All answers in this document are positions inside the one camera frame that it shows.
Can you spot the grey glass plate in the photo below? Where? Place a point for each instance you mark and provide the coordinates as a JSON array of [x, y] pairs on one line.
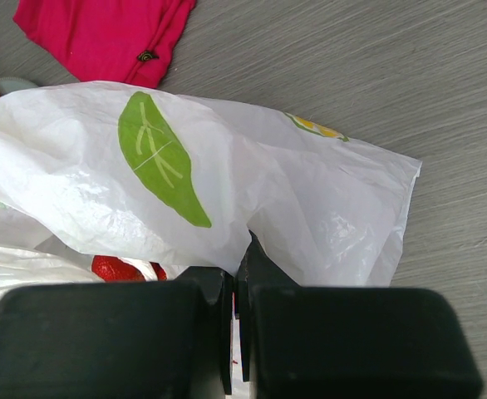
[[12, 84]]

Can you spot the red yellow strawberry bunch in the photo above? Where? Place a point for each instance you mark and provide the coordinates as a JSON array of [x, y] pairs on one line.
[[113, 269]]

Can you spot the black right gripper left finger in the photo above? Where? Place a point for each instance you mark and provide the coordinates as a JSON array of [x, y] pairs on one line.
[[169, 339]]

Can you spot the folded red cloth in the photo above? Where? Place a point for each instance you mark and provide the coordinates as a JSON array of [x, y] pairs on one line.
[[129, 41]]

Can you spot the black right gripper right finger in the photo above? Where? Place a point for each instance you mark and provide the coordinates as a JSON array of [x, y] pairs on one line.
[[319, 342]]

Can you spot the white lemon print plastic bag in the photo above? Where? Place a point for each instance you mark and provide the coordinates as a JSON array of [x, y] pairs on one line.
[[105, 168]]

